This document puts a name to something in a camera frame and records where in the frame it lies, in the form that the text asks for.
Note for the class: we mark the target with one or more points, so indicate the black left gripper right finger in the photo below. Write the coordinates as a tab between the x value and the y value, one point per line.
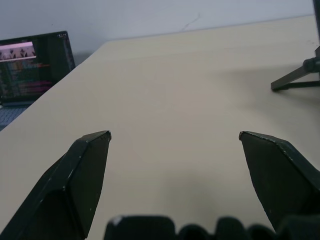
280	180

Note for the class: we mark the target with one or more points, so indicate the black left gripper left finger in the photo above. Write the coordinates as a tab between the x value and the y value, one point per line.
67	190

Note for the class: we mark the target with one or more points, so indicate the black tripod stand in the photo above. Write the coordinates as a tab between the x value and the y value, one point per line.
302	72

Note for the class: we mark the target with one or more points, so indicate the black laptop with lit screen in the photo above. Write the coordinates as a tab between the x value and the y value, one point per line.
30	68

